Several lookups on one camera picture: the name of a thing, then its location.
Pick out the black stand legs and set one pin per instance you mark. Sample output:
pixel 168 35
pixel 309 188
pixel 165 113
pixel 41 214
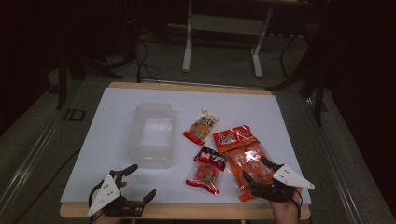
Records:
pixel 319 93
pixel 62 87

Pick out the person's right hand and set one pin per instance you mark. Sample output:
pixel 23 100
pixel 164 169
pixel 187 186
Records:
pixel 286 213

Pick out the white table mat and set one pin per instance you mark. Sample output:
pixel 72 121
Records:
pixel 249 105

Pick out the metal floor rail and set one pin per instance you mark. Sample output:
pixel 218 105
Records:
pixel 336 168
pixel 28 161

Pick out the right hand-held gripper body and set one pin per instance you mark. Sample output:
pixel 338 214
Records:
pixel 288 177

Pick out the large orange snack bag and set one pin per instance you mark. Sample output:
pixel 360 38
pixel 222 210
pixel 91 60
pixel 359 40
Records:
pixel 243 146

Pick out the red black snack packet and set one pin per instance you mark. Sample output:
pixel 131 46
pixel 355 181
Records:
pixel 207 174

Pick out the white orange spouted pouch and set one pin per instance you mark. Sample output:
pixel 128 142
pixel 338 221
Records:
pixel 201 127

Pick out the person's left hand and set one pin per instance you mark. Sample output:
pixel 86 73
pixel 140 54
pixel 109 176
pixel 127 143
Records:
pixel 106 220

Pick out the clear plastic container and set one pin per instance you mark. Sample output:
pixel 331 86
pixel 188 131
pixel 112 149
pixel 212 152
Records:
pixel 152 137

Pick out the white metal stand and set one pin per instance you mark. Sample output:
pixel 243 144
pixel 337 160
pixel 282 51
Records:
pixel 186 46

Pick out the wooden table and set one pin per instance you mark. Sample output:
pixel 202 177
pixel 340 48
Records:
pixel 186 212

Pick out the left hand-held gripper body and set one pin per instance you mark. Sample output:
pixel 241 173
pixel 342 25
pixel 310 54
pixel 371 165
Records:
pixel 107 194

